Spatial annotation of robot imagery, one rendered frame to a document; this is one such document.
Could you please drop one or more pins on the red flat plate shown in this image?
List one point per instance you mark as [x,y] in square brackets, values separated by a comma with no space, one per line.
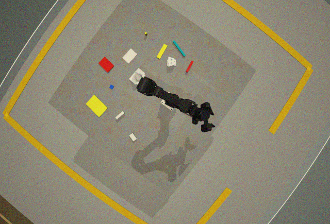
[106,64]

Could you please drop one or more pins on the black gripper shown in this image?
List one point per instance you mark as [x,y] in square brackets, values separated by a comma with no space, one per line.
[206,126]

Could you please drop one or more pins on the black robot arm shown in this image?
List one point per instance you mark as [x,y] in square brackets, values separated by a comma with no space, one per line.
[147,87]

